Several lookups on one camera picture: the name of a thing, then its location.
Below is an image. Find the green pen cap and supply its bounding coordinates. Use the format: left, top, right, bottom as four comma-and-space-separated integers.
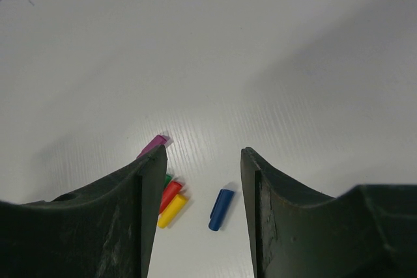
164, 174, 173, 188

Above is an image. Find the yellow pen cap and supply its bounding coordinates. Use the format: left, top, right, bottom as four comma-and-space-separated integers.
157, 194, 188, 229

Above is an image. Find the blue pen cap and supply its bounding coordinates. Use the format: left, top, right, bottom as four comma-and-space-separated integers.
208, 189, 235, 231

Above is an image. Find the purple pen cap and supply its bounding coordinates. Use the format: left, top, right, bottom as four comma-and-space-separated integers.
136, 134, 172, 159

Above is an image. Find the red pen cap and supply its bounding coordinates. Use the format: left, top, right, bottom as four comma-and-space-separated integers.
159, 181, 183, 214

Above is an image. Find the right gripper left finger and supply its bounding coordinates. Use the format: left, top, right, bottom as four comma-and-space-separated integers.
1, 145, 167, 277

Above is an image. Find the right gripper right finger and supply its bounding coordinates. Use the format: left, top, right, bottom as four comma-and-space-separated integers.
240, 147, 416, 277

